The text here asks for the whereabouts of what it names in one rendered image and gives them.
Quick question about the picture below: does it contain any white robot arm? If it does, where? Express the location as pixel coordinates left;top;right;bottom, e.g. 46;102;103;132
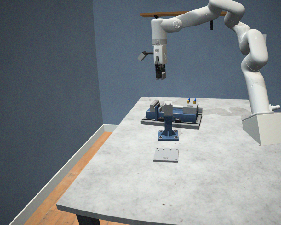
151;0;280;117

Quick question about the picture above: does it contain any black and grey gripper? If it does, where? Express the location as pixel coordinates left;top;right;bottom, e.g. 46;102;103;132
152;44;168;78

